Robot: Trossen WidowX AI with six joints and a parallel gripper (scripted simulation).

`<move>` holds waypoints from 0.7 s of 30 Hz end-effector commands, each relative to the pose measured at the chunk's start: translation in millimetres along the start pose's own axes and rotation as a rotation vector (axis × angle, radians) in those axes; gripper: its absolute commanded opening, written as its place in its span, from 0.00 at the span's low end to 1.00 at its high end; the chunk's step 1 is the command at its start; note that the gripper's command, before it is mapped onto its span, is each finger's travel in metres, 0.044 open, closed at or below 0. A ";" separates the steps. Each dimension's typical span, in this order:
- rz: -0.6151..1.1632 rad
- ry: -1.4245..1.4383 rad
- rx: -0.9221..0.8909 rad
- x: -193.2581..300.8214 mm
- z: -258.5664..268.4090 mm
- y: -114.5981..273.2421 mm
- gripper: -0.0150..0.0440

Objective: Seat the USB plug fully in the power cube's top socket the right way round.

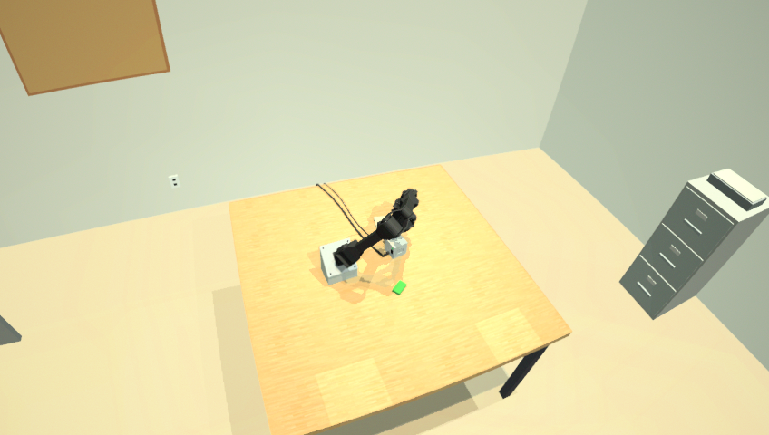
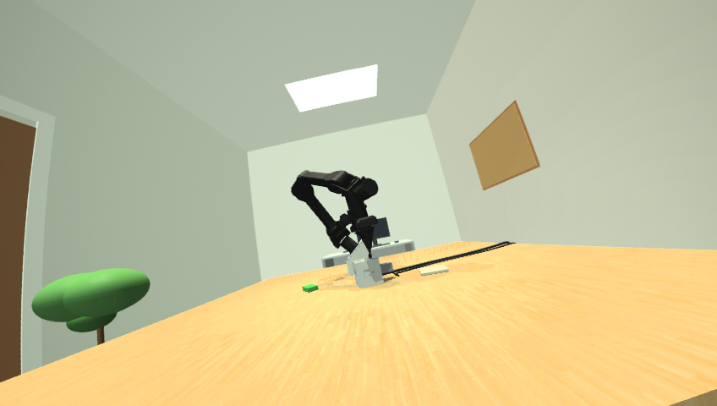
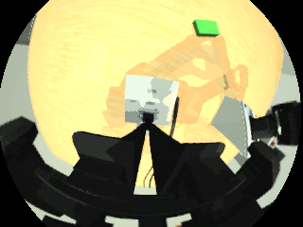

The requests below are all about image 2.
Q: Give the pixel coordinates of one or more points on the small green flat block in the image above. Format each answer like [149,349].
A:
[310,288]

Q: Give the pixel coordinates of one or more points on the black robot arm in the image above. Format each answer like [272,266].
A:
[355,190]

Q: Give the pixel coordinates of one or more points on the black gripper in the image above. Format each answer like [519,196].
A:
[362,227]

